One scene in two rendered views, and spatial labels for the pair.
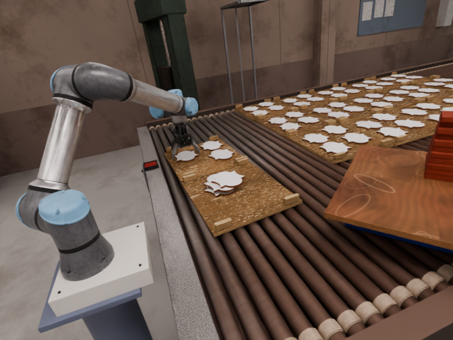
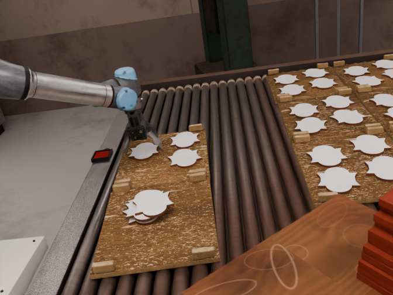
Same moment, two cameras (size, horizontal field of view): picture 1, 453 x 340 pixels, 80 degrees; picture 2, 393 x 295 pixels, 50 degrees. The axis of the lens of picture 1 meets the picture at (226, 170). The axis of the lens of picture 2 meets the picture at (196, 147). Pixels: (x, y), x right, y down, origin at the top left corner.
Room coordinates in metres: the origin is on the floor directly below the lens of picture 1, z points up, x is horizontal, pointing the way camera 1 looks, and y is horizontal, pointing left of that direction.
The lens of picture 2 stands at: (0.02, -0.57, 1.70)
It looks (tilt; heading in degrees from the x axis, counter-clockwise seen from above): 27 degrees down; 22
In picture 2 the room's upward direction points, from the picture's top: 9 degrees counter-clockwise
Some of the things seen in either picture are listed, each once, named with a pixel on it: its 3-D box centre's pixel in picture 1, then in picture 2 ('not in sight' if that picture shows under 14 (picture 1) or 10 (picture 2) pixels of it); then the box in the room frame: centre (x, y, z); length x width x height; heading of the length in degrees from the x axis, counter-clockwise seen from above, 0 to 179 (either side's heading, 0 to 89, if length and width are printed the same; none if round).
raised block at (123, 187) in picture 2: (189, 177); (121, 188); (1.08, 0.17, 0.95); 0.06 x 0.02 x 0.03; 110
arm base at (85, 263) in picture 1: (83, 249); not in sight; (0.65, 0.46, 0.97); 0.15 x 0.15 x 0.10
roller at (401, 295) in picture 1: (245, 158); (216, 169); (1.31, -0.11, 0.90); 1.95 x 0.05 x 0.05; 16
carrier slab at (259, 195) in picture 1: (235, 191); (158, 221); (0.94, -0.02, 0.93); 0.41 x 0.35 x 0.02; 20
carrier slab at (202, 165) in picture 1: (203, 157); (164, 157); (1.34, 0.11, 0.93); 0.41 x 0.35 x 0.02; 19
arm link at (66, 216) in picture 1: (68, 216); not in sight; (0.66, 0.47, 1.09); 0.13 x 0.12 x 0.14; 57
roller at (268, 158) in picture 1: (261, 154); (242, 166); (1.34, -0.20, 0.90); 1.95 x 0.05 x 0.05; 16
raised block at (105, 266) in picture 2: (223, 224); (103, 267); (0.72, 0.03, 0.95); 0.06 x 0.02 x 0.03; 110
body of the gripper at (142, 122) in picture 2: (182, 133); (136, 123); (1.33, 0.20, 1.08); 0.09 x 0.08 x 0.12; 19
